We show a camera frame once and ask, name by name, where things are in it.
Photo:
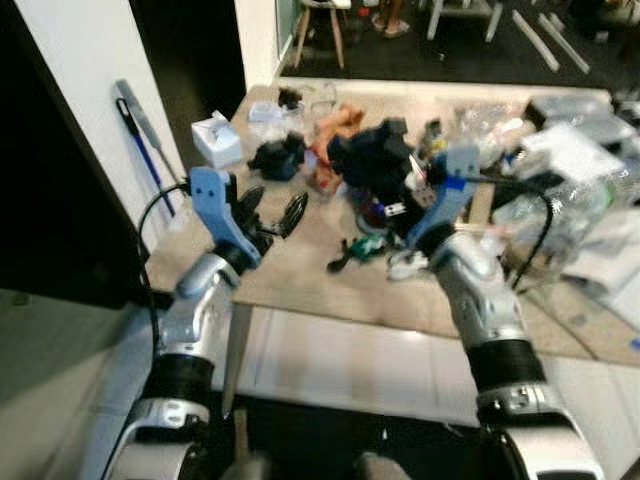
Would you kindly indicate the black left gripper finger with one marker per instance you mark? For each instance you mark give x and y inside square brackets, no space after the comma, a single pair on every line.
[293,215]
[253,205]

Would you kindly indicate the black blocky object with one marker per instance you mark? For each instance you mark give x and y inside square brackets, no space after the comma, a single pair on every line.
[370,155]

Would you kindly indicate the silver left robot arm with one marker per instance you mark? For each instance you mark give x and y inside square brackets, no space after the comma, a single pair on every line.
[195,310]

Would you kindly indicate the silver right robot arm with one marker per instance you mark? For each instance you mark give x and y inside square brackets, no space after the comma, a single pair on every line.
[480,300]

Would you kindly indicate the black lumpy gadget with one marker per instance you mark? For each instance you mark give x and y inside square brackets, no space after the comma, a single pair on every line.
[275,158]

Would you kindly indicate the green and black tool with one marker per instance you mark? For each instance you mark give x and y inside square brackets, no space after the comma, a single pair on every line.
[365,245]

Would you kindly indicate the white crumpled tissue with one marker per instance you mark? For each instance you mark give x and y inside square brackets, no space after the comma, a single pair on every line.
[405,265]

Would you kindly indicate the small white carton box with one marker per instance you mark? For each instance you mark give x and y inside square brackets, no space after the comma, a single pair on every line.
[215,140]

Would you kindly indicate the small white flat packet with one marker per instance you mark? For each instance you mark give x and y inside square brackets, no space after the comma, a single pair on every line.
[266,112]

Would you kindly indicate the clear plastic bag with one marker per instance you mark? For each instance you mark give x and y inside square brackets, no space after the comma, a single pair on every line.
[485,125]

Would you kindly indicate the tiny black object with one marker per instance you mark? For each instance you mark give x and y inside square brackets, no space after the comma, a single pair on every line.
[290,98]

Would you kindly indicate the blue stick black grip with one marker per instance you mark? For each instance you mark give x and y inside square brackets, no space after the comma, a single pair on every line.
[145,155]

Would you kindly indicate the grey flat bar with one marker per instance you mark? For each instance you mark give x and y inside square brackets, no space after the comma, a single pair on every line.
[140,112]

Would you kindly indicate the white paper booklet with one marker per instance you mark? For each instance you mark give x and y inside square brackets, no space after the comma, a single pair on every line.
[570,150]

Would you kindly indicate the large clear plastic bottle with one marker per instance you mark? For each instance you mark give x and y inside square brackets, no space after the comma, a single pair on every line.
[580,210]

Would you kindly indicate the person's feet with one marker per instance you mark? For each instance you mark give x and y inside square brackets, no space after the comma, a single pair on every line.
[390,18]

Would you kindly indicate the flat grey box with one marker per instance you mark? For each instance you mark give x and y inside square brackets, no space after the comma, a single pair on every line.
[570,107]

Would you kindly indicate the white stool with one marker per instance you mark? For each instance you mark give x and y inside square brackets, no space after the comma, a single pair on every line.
[438,18]

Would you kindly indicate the wooden leg chair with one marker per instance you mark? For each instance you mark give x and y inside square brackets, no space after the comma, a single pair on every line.
[335,30]

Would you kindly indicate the white bar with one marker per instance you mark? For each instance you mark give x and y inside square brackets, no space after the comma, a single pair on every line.
[535,42]
[565,42]

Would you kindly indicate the white paper sheets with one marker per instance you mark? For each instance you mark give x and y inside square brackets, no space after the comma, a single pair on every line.
[605,265]

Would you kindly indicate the grey left robot leg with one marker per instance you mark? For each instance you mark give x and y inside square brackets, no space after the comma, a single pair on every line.
[248,468]

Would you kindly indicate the grey robot leg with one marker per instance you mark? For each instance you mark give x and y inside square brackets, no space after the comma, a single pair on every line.
[248,468]
[385,468]

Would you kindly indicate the grey right robot leg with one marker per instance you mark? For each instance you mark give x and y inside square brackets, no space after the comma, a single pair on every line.
[385,468]

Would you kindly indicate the blue tape strip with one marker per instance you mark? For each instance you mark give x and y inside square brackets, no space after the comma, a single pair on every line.
[635,345]

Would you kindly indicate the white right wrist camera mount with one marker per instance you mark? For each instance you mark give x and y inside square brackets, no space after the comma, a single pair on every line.
[450,195]

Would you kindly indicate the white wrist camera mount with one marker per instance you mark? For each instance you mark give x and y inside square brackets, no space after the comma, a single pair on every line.
[212,195]
[450,195]

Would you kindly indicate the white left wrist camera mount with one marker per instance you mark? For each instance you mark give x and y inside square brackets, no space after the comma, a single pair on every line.
[212,195]

